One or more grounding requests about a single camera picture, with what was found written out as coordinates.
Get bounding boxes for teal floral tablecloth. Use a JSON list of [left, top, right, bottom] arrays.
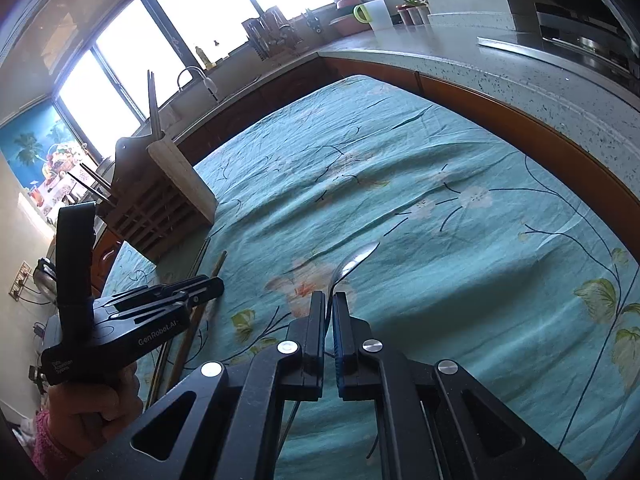
[[105, 76, 639, 479]]

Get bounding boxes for metal spoon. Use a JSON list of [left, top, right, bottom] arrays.
[[278, 240, 380, 453]]

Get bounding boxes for chopstick standing in holder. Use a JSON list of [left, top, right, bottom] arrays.
[[148, 70, 163, 141]]

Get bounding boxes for pink stacked bowls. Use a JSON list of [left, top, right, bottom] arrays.
[[330, 0, 370, 37]]

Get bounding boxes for seasoning jars set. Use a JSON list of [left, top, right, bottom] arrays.
[[396, 3, 430, 26]]

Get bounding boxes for white pitcher green handle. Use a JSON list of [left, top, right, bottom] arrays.
[[352, 0, 394, 32]]

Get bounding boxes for chrome kitchen faucet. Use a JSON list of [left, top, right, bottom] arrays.
[[176, 65, 219, 103]]

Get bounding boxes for yellow dish soap bottle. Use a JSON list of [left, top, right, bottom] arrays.
[[195, 47, 215, 70]]

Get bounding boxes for metal chopstick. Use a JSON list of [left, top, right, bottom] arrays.
[[145, 237, 209, 408]]

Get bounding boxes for dish drying rack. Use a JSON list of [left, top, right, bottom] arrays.
[[242, 6, 302, 60]]

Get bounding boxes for chopstick leaning in holder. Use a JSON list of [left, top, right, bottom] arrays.
[[67, 162, 117, 207]]

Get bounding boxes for steel electric kettle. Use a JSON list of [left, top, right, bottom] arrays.
[[32, 258, 58, 304]]

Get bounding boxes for wooden chopstick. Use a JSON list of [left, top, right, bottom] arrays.
[[166, 302, 208, 391]]

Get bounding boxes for kitchen window frame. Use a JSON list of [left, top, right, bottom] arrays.
[[56, 0, 335, 160]]

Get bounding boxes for wooden utensil holder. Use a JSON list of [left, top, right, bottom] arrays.
[[96, 134, 218, 262]]

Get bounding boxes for gas stove top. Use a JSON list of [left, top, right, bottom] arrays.
[[477, 3, 639, 94]]

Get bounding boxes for wall power outlet strip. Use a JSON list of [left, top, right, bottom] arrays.
[[9, 261, 32, 301]]

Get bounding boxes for tropical fruit window poster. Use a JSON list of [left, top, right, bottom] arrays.
[[1, 101, 96, 219]]

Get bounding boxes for person's left hand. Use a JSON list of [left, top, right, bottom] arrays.
[[32, 363, 143, 479]]

